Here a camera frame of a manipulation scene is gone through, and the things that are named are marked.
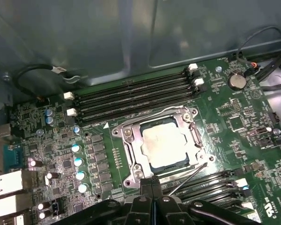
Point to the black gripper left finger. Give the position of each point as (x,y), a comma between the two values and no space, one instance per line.
(140,211)

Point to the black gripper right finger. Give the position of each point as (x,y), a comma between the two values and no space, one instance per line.
(168,211)

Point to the silver topped CPU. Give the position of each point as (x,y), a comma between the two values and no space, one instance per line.
(164,145)

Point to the metal socket cover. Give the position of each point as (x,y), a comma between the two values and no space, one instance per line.
(134,143)

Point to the RAM slot with white clips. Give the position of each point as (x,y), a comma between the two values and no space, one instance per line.
(131,98)
(213,185)
(131,84)
(229,201)

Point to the CPU socket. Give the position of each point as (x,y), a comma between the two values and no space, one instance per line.
(204,156)

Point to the green motherboard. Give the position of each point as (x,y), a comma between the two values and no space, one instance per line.
(207,110)

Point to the silver rear port block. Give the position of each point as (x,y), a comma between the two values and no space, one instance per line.
(12,220)
(11,206)
(8,182)

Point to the blue rear port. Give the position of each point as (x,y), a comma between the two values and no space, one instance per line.
(12,157)

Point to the silver coin cell battery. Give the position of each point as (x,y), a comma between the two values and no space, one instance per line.
(236,80)

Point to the silver metal port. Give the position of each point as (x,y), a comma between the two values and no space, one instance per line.
(0,131)

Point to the black PC case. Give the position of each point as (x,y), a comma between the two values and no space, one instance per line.
(84,35)

